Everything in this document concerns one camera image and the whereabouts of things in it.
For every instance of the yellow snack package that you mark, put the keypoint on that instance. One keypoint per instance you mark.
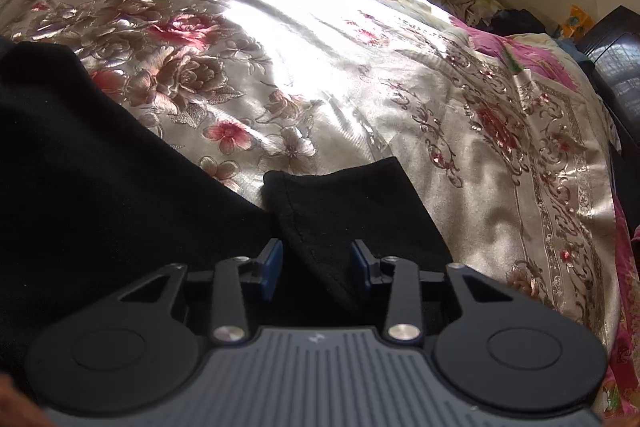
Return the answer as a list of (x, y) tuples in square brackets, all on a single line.
[(577, 24)]

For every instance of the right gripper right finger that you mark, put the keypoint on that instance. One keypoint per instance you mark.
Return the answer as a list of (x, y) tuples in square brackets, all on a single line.
[(491, 346)]

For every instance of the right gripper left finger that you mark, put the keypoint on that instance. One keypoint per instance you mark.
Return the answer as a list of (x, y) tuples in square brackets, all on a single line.
[(128, 351)]

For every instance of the dark wooden headboard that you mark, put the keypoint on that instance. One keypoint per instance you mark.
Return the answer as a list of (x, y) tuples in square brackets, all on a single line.
[(612, 46)]

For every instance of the dark clothes pile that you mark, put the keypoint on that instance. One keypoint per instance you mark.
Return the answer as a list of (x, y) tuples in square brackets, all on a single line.
[(515, 22)]

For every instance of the black pants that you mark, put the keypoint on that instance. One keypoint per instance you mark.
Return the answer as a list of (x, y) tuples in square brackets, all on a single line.
[(91, 201)]

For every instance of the floral satin bedspread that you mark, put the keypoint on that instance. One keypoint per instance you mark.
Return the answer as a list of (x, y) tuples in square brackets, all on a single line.
[(504, 139)]

